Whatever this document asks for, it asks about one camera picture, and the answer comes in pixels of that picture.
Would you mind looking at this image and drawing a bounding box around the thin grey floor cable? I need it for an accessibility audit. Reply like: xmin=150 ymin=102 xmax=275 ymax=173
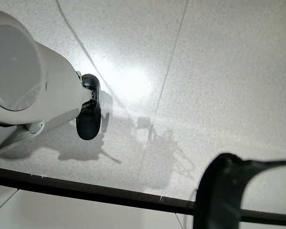
xmin=55 ymin=0 xmax=126 ymax=109

